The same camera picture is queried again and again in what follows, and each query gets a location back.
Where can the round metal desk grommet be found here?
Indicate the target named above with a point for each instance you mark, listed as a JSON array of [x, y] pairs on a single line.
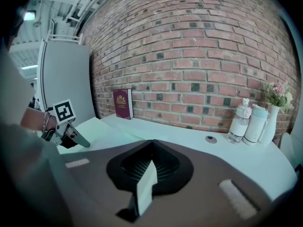
[[211, 139]]

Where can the person's grey shirt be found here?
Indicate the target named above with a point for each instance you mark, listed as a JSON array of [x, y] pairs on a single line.
[[28, 174]]

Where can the person's left forearm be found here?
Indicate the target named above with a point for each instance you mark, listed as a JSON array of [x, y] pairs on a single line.
[[33, 120]]

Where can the white metal shelf rack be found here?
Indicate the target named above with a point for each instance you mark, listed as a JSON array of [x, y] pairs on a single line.
[[65, 35]]

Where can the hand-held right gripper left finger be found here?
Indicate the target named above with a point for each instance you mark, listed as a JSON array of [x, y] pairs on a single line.
[[99, 185]]

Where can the grey refrigerator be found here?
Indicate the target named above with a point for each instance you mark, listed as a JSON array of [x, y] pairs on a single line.
[[66, 79]]

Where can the white thermos bottle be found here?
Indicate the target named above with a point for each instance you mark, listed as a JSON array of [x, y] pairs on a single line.
[[255, 126]]

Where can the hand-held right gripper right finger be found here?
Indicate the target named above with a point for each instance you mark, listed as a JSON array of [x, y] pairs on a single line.
[[201, 181]]

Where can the white ceiling pipes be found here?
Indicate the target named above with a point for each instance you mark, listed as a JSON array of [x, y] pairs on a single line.
[[87, 1]]

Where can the clear water bottle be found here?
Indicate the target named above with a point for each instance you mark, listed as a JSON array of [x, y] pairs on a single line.
[[239, 124]]

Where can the white display cabinet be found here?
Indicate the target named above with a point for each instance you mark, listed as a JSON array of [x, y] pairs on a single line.
[[287, 143]]

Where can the white flower vase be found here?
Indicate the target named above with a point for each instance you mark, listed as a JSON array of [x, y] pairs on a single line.
[[270, 126]]

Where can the pink flower bouquet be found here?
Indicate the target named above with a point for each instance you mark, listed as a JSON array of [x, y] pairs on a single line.
[[279, 94]]

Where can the dark red book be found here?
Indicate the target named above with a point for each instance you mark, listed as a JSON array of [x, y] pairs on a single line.
[[123, 104]]

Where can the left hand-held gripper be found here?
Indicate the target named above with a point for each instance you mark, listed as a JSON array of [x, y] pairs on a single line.
[[64, 112]]

